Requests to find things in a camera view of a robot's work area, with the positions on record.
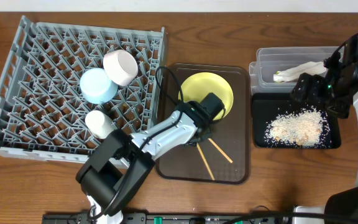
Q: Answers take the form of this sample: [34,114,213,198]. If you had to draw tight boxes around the rice food waste pile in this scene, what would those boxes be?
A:
[264,106,330,148]

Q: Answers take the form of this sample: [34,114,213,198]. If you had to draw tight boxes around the yellow plate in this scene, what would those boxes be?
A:
[181,72,234,121]

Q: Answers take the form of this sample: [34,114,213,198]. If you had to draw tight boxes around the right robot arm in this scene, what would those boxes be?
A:
[290,33,358,223]

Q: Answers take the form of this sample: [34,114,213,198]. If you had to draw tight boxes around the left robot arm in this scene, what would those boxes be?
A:
[76,93,226,223]

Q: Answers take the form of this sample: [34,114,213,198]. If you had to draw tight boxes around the black tray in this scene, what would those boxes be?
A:
[251,93,341,149]

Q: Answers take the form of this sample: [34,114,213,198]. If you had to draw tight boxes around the light blue bowl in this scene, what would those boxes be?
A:
[80,68,118,105]

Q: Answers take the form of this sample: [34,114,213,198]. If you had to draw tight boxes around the white cup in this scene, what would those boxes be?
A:
[85,110,116,139]

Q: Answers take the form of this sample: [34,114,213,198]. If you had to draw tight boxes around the white bowl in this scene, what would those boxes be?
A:
[103,50,139,86]

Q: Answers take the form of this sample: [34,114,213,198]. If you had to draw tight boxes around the brown serving tray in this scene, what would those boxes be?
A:
[155,63,252,184]

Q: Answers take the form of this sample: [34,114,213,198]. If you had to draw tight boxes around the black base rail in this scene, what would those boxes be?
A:
[41,211,326,224]

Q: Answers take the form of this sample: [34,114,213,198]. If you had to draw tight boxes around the wooden chopstick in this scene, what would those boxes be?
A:
[196,143,215,180]
[208,138,233,164]

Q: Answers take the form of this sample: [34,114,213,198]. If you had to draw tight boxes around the clear plastic bin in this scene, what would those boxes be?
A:
[249,46,336,94]

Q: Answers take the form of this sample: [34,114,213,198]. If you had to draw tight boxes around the grey plastic dish rack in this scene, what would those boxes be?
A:
[0,17,167,163]

